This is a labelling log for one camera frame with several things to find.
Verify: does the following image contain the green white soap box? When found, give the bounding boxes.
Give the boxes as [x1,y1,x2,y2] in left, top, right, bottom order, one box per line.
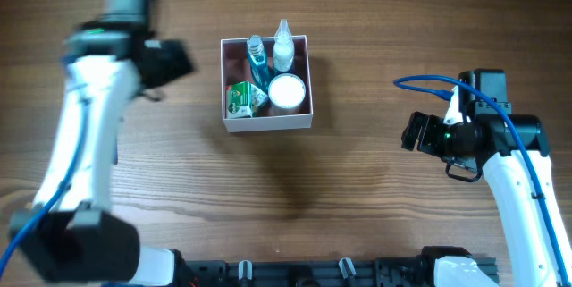
[225,81,254,119]

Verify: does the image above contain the blue mouthwash bottle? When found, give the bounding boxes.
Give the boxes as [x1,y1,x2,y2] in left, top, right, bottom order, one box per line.
[247,35,273,93]

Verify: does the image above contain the blue disposable razor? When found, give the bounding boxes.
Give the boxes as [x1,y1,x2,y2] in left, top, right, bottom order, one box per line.
[112,141,118,165]

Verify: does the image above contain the dark blue clear-cap bottle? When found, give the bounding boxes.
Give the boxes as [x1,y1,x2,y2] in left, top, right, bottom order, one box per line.
[273,19,295,74]

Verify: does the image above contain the cotton swab round container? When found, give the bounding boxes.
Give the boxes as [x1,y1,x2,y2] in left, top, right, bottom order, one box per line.
[268,73,306,115]

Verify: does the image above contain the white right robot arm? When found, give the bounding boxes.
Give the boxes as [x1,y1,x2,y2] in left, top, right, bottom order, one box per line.
[401,112,571,286]

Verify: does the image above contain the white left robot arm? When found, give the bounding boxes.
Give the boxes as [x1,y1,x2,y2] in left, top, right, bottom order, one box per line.
[1,28,194,286]

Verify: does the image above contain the white box pink interior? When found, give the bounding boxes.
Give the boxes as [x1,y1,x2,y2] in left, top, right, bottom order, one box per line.
[220,35,314,133]

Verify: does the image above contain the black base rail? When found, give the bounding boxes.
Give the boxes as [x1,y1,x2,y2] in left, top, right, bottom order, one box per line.
[178,257,500,287]

